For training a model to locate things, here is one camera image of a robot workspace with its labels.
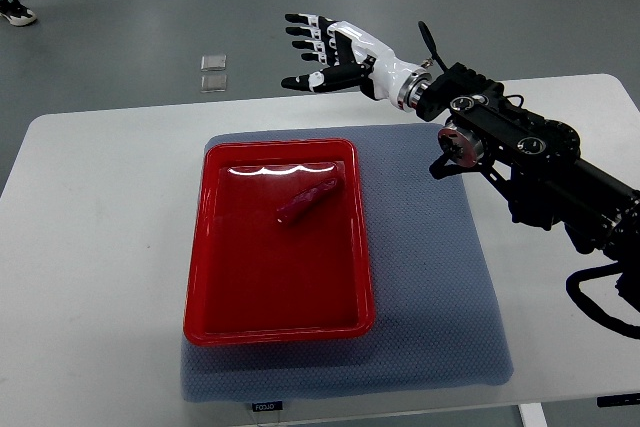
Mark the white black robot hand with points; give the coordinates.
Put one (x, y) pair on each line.
(357, 58)

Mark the red pepper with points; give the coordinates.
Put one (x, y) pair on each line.
(300, 203)

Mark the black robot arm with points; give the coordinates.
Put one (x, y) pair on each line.
(535, 163)

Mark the red plastic tray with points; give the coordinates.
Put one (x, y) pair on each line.
(253, 280)

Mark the upper metal floor plate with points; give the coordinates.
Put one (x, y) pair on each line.
(213, 62)

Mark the grey-blue textured mat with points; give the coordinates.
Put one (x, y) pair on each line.
(438, 323)

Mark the black white sneaker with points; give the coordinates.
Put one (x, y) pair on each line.
(16, 13)

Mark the black table label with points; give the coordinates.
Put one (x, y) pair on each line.
(269, 406)

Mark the white table leg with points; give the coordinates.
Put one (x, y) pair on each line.
(532, 415)

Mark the black table control panel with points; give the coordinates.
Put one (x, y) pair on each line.
(618, 400)

